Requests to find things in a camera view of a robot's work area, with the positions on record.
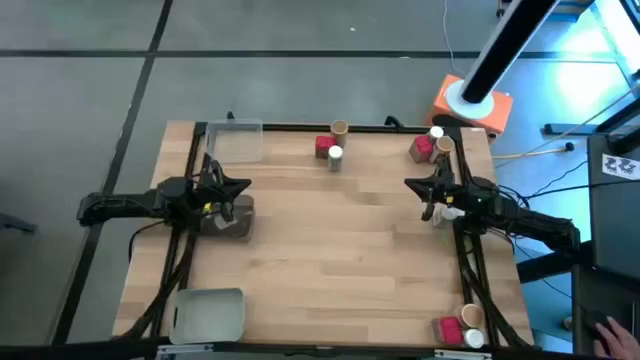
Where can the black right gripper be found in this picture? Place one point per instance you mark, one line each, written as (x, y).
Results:
(450, 190)

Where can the grey floor object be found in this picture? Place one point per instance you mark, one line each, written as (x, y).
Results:
(15, 223)

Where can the white printed sticker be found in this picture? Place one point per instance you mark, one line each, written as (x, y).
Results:
(620, 166)

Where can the black desk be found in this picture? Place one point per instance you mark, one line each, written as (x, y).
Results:
(585, 290)

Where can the black metal floor stand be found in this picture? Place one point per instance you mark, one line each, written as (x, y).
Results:
(565, 129)

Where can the orange box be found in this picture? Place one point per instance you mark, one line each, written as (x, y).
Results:
(502, 110)

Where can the white plastic bin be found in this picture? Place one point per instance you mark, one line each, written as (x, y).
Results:
(207, 317)

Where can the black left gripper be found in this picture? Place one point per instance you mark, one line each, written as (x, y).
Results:
(215, 197)

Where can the white cap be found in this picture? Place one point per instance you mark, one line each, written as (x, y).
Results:
(473, 338)

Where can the black metal table frame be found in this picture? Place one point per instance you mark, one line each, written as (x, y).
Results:
(300, 128)

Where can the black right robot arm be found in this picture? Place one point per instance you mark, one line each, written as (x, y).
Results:
(530, 222)

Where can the brown-lid spice jar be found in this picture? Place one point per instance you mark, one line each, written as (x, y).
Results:
(339, 131)
(471, 315)
(444, 145)

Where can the person's hand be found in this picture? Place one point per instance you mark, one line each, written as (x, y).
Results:
(622, 342)

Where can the black computer case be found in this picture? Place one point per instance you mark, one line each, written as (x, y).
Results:
(615, 225)

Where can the white round pole base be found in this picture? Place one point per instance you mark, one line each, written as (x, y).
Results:
(470, 111)

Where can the white-lid spice jar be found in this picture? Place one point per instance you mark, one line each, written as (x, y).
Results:
(444, 216)
(335, 155)
(436, 132)

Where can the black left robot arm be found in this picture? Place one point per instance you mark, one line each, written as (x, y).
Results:
(125, 205)

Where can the smoked grey plastic bin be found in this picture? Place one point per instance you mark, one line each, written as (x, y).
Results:
(242, 220)

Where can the clear plastic bin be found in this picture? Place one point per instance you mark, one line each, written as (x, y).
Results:
(235, 145)

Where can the red-lid spice jar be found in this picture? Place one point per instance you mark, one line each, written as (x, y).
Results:
(422, 147)
(325, 146)
(450, 330)

